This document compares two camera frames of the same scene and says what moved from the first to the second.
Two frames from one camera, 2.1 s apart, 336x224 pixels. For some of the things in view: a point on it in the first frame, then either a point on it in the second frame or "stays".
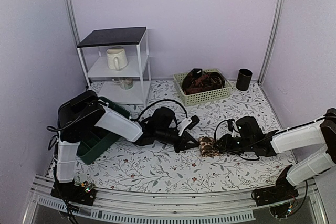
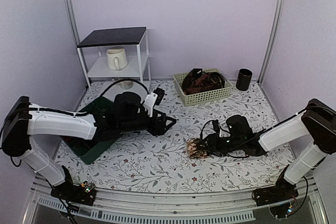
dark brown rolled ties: [196, 81] stays
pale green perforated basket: [188, 99] stays
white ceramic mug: [116, 57] stays
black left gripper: [184, 145] → [158, 127]
